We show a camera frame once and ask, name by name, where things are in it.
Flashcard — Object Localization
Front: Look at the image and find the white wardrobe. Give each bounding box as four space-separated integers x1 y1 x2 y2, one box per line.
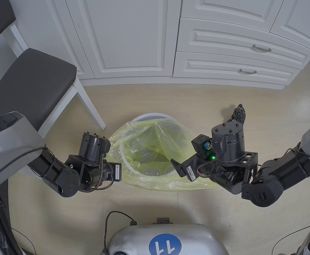
42 0 310 90

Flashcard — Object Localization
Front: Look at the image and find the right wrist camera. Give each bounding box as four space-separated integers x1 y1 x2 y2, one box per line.
191 134 218 167

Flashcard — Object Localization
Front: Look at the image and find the black cable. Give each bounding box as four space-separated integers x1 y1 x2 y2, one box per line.
10 227 35 253
104 211 137 255
273 222 310 255

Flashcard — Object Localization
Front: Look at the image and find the white chair grey seat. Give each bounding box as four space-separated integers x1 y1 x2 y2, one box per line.
0 0 107 143

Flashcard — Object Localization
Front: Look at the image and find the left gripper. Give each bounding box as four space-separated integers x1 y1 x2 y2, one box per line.
87 162 122 191

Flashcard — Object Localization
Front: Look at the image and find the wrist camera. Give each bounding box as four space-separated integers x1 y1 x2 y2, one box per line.
99 138 111 160
191 134 218 167

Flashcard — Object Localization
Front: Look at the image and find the yellow plastic bag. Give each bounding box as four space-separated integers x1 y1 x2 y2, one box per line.
106 118 219 193

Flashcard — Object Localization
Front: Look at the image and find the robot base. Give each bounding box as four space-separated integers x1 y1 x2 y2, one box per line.
100 217 230 255

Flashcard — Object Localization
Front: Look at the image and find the white trash bin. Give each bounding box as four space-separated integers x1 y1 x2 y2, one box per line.
119 113 187 188

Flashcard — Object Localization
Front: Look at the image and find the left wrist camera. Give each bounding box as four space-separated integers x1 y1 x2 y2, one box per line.
99 138 111 160

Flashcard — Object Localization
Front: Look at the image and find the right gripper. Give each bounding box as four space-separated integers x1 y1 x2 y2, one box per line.
170 155 242 195

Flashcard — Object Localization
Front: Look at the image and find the black plastic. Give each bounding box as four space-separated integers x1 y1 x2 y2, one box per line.
222 103 247 125

